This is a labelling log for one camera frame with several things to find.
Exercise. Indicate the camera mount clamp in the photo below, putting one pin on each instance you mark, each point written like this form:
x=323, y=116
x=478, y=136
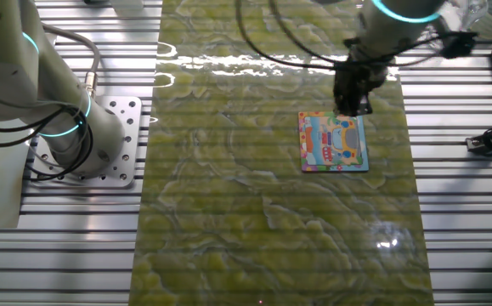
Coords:
x=479, y=143

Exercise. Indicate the green marble pattern mat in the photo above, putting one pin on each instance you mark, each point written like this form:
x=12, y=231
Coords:
x=250, y=212

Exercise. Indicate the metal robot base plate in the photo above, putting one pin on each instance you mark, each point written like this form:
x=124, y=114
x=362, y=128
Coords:
x=122, y=170

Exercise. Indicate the colourful bus puzzle board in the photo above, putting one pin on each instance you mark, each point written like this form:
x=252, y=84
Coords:
x=313, y=144

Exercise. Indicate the wrist mounted camera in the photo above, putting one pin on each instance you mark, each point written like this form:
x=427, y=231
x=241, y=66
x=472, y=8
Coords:
x=458, y=44

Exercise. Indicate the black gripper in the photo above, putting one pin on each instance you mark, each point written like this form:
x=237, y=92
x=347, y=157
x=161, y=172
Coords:
x=358, y=81

